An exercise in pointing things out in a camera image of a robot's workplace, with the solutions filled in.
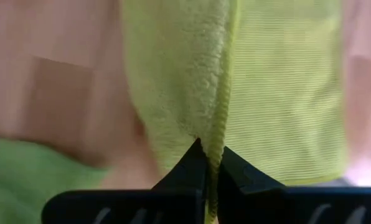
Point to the lime microfiber towel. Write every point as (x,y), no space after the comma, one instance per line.
(188,62)

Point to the green microfiber towel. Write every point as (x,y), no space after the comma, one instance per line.
(33,180)

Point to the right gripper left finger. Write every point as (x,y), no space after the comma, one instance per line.
(173,199)

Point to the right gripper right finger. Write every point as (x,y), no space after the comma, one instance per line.
(251,199)

